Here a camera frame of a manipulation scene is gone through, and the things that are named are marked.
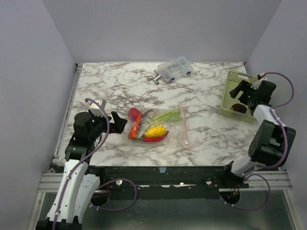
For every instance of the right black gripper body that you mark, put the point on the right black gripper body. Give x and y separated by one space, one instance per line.
246 91

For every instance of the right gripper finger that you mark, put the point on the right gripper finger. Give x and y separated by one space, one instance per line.
235 92
244 86

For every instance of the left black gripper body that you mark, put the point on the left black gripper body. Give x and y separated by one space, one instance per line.
103 124

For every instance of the dark purple fake eggplant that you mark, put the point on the dark purple fake eggplant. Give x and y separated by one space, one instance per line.
239 108

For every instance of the red fake chili pepper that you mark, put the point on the red fake chili pepper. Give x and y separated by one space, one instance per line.
156 139

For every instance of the clear zip top bag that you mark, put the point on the clear zip top bag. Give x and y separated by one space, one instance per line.
178 131

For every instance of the green fake lettuce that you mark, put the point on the green fake lettuce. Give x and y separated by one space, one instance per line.
168 116

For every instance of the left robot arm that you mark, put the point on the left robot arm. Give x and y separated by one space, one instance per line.
79 181

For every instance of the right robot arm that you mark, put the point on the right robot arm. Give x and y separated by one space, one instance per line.
270 147

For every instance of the orange fake carrot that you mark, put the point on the orange fake carrot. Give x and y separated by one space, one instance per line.
135 127

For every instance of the red fake tomato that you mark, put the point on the red fake tomato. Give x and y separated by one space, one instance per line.
133 113

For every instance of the grey fake fish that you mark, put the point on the grey fake fish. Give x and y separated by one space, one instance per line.
145 123

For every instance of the yellow fake food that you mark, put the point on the yellow fake food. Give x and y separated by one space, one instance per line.
156 131

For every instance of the green plastic basket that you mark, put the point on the green plastic basket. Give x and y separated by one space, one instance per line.
232 80

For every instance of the chrome metal faucet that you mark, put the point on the chrome metal faucet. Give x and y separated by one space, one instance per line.
155 78

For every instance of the blue tape piece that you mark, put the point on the blue tape piece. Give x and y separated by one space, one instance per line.
162 169

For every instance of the clear plastic screw box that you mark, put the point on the clear plastic screw box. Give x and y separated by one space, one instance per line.
175 69

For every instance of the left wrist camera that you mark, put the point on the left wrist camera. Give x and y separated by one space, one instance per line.
95 109

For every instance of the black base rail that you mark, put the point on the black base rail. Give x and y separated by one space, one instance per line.
123 183

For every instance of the aluminium frame rail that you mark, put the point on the aluminium frame rail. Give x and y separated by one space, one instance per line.
50 179

